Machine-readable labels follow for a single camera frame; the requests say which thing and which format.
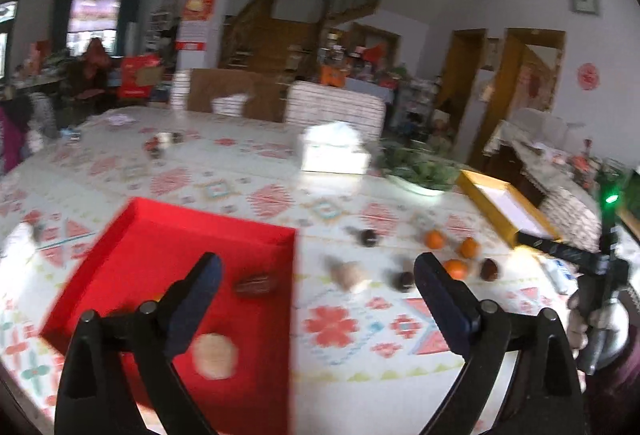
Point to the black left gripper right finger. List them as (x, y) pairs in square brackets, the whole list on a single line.
[(543, 395)]

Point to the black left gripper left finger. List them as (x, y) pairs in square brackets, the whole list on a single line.
[(94, 395)]

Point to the dark red jujube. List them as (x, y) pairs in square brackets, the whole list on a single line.
[(490, 270)]

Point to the dark red jujube date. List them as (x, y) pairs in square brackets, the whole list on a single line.
[(259, 284)]

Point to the right hand white glove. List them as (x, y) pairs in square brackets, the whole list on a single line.
[(597, 338)]

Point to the white blue wet wipes pack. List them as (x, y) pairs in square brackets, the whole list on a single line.
[(561, 277)]

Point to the chair cover right side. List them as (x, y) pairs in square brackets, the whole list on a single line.
[(572, 219)]

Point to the yellow shallow box tray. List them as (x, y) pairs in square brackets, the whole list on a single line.
[(505, 207)]

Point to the orange mandarin large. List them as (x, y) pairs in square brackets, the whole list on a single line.
[(470, 248)]

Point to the orange mandarin middle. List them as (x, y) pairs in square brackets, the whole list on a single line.
[(457, 269)]

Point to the red shallow box tray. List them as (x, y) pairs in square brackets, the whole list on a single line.
[(148, 247)]

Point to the orange mandarin far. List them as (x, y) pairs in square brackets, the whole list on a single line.
[(434, 239)]

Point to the patterned tablecloth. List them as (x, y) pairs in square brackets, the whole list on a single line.
[(366, 363)]

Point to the white bowl of greens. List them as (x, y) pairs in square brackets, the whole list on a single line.
[(416, 170)]

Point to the small snack pile far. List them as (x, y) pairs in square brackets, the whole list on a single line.
[(156, 146)]

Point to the white tissue box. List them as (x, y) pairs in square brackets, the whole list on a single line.
[(332, 148)]

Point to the chair with white cover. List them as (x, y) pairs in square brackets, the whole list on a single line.
[(310, 104)]

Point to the brown chair back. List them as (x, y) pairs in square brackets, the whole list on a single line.
[(236, 93)]

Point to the wall clock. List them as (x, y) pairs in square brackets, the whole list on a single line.
[(591, 7)]

